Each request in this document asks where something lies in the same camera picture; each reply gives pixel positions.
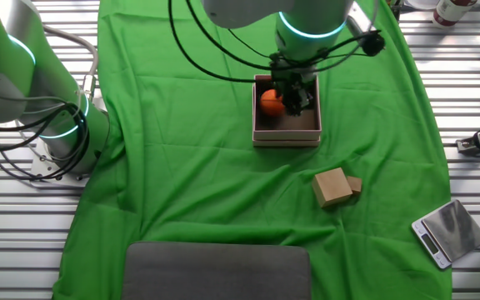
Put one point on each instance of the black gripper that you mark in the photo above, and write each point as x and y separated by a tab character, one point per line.
294	76

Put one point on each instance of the orange mini basketball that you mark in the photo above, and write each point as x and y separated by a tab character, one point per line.
270	103

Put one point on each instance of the large wooden block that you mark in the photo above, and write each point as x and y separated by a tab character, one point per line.
331	187

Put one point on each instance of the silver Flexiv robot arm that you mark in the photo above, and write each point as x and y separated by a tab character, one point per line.
56	104

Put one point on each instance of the pink gift box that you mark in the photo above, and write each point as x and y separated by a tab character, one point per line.
286	134

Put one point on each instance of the small wooden cube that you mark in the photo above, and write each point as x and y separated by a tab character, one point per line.
354	185

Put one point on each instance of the green cloth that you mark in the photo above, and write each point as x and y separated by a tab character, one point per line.
202	166

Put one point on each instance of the red and white can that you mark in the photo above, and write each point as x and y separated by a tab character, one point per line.
448	12

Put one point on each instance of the grey cushion pad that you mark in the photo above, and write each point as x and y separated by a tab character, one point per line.
215	271

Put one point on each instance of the silver digital kitchen scale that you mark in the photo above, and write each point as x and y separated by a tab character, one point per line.
452	229

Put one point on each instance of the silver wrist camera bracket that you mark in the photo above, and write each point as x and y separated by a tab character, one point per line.
356	18

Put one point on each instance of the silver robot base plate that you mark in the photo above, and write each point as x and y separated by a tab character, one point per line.
40	160

